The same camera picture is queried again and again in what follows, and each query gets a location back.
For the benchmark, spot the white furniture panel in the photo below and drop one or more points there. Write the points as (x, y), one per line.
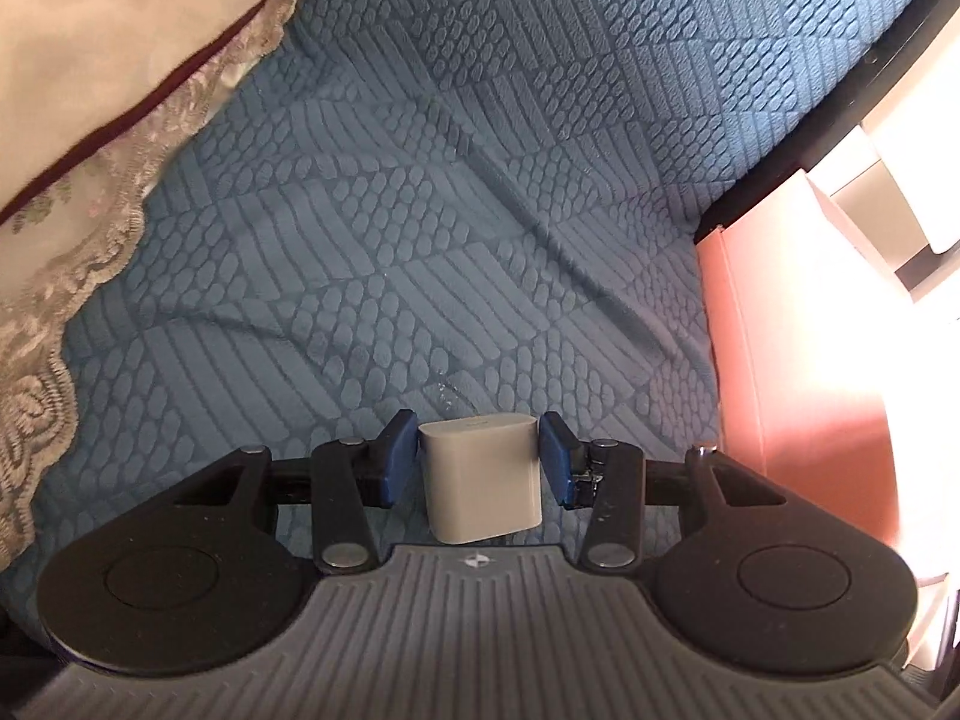
(915, 165)

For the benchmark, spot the blue textured blanket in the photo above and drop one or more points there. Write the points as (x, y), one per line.
(450, 165)

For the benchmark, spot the white power adapter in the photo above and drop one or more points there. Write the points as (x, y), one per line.
(480, 480)

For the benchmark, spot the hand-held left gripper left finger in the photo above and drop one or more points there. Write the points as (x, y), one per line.
(397, 457)

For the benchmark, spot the beige lace-trimmed cloth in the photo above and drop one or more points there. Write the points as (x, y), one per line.
(82, 112)

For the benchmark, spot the black bed frame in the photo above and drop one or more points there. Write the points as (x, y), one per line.
(832, 112)

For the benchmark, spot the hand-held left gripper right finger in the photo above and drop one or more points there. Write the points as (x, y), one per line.
(556, 457)

